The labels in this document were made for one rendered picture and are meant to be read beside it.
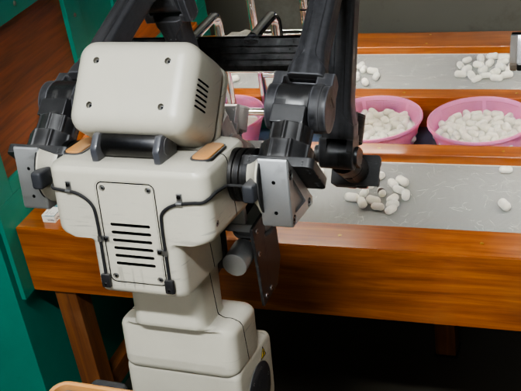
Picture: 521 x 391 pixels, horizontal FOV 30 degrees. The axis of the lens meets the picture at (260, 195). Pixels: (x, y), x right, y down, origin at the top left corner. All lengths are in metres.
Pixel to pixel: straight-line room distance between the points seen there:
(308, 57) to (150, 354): 0.59
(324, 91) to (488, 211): 0.76
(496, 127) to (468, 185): 0.29
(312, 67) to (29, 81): 1.05
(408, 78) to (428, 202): 0.70
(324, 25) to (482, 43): 1.43
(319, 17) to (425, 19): 2.49
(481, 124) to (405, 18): 1.62
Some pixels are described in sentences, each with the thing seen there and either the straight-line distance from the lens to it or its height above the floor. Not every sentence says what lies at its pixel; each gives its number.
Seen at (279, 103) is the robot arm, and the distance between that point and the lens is 1.55.
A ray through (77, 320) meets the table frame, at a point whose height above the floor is 0.49.
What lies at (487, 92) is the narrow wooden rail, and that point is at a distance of 2.69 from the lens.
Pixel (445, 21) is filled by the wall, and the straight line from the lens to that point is 4.11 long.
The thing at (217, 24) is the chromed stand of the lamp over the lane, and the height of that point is 1.09.
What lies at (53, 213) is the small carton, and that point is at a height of 0.78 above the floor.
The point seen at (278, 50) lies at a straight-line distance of 2.24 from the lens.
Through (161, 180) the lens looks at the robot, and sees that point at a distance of 1.46.
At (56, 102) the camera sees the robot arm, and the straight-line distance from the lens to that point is 1.73.
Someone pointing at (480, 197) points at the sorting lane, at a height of 0.74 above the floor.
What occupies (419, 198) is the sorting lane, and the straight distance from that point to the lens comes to 2.27.
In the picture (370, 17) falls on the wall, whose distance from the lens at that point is 4.17.
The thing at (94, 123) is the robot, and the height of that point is 1.29.
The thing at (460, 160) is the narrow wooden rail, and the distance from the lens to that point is 2.39.
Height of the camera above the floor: 1.90
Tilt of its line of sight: 30 degrees down
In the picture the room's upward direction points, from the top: 9 degrees counter-clockwise
